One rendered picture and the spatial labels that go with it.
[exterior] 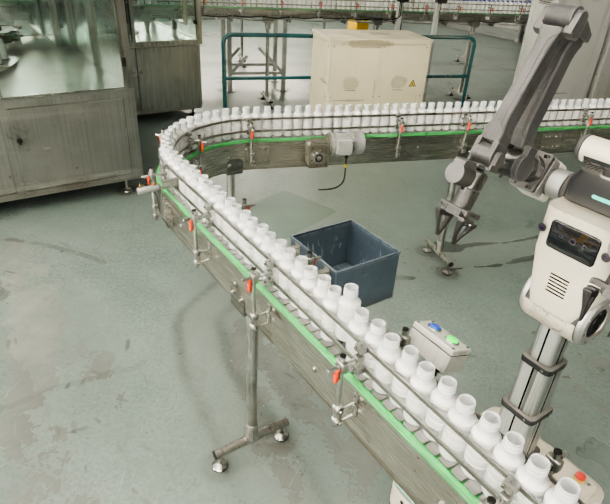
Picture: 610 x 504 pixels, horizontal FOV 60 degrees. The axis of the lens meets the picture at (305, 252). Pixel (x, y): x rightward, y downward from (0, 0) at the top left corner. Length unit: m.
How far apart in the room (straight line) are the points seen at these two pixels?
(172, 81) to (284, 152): 3.78
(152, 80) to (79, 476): 4.93
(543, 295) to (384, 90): 4.28
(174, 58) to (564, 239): 5.63
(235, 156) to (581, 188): 1.93
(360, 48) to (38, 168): 3.12
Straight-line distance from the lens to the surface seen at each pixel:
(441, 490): 1.31
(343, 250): 2.33
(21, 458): 2.71
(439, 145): 3.46
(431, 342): 1.40
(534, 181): 1.70
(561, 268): 1.64
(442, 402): 1.23
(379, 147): 3.28
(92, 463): 2.59
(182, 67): 6.74
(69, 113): 4.47
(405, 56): 5.75
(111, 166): 4.67
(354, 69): 5.56
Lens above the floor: 1.97
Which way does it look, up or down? 31 degrees down
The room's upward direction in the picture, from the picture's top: 3 degrees clockwise
